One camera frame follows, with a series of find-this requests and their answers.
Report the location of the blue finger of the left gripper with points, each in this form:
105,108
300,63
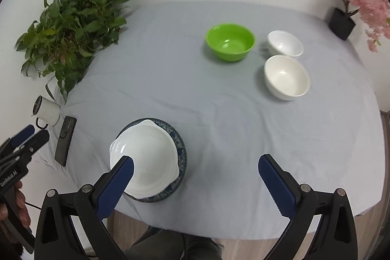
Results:
15,141
31,146

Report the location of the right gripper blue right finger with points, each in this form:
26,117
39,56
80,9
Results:
293,200

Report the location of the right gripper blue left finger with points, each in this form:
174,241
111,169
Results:
99,200

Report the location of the white oval dish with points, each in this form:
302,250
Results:
155,158
145,138

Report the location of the blue patterned round plate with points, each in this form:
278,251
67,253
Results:
182,159

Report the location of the cream white bowl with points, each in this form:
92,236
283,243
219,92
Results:
286,78

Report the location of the green plastic bowl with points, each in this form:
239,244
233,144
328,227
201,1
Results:
230,42

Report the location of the person left hand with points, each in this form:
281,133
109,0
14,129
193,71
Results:
23,213

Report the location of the black smartphone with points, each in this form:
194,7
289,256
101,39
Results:
64,140

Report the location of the white enamel mug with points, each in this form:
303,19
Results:
46,112

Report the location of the grey tablecloth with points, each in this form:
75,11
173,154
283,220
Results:
162,67

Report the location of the green leafy potted plant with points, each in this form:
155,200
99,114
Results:
65,39

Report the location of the black flower pot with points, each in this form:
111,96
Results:
341,24

